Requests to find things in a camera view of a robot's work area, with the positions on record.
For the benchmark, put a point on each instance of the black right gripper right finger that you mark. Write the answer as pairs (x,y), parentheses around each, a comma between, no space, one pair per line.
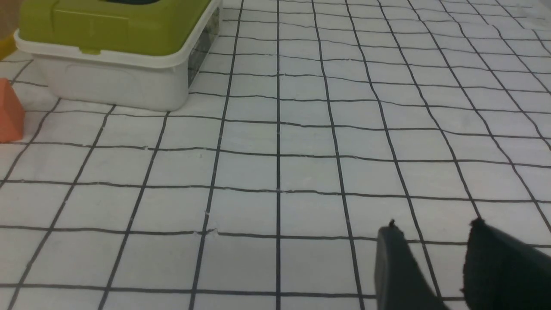
(501,272)

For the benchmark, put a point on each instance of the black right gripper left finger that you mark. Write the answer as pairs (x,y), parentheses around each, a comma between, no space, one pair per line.
(399,282)

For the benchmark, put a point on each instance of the bamboo steamer basket yellow rim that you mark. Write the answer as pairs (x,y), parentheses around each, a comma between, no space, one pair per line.
(7,46)

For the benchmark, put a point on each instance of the white grid tablecloth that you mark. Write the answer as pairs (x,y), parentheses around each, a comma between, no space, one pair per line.
(311,124)

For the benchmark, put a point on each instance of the green lidded white plastic box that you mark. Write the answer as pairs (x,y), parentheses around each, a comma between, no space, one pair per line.
(134,53)

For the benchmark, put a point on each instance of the orange foam cube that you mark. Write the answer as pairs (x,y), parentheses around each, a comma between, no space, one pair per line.
(12,114)

